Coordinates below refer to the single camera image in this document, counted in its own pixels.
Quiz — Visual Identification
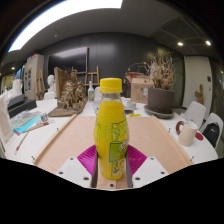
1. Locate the grey plant saucer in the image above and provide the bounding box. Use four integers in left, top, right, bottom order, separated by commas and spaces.
143, 104, 175, 120

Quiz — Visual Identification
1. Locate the black box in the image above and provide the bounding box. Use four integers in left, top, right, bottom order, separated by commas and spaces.
7, 94, 38, 118

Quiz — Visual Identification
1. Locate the long ceiling light panel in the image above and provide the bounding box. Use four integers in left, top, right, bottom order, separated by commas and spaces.
8, 0, 124, 53

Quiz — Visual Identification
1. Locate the small glass jar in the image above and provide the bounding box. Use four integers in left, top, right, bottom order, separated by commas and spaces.
39, 112, 50, 123

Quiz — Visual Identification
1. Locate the white bust statue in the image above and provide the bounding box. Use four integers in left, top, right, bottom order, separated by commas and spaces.
43, 74, 58, 100

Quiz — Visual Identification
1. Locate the black wall screen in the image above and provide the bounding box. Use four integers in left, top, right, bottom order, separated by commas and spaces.
47, 46, 90, 75

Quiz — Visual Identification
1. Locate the white cabinet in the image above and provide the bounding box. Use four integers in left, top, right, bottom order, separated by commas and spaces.
22, 54, 45, 101

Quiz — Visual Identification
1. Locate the light wooden board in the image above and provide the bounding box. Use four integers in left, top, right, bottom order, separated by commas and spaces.
33, 114, 194, 190

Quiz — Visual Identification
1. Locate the wooden easel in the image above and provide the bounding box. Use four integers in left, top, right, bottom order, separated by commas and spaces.
34, 69, 46, 100
83, 65, 101, 88

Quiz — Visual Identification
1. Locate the white mug with red handle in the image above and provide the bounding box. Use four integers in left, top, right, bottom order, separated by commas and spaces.
175, 120, 199, 148

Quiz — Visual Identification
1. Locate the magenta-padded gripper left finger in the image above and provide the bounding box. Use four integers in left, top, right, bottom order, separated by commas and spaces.
55, 144, 100, 190

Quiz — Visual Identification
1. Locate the yellow drink bottle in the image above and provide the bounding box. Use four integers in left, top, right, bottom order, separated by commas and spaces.
93, 77, 131, 181

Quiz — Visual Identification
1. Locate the small white cup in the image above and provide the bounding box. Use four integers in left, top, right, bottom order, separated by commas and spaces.
126, 99, 138, 110

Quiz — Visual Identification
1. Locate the cardboard box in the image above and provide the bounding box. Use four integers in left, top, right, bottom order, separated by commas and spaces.
125, 74, 154, 104

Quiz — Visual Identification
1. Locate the wooden figure sculpture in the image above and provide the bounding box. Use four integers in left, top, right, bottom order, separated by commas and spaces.
194, 83, 205, 105

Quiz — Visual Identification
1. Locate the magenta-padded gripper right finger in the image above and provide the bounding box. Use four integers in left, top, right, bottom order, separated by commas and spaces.
124, 144, 170, 190

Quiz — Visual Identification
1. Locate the dried plant in dark pot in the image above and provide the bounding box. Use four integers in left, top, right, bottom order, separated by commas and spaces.
143, 49, 178, 114

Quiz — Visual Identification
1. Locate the colourful book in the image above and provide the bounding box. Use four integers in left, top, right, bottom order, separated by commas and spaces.
9, 110, 43, 133

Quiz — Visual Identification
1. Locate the clear spray bottle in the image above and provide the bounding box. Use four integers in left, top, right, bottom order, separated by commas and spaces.
87, 80, 96, 103

